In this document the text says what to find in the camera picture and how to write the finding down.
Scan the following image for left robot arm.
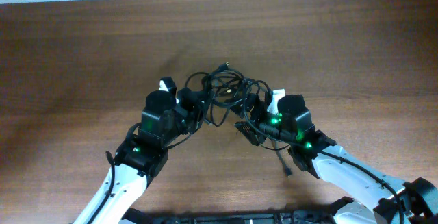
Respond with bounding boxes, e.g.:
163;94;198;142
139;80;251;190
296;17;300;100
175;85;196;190
75;88;213;223

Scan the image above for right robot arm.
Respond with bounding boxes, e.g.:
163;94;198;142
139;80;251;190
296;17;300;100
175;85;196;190
235;94;437;223

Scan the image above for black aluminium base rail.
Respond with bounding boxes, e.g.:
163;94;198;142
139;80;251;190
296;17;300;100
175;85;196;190
119;197;353;224

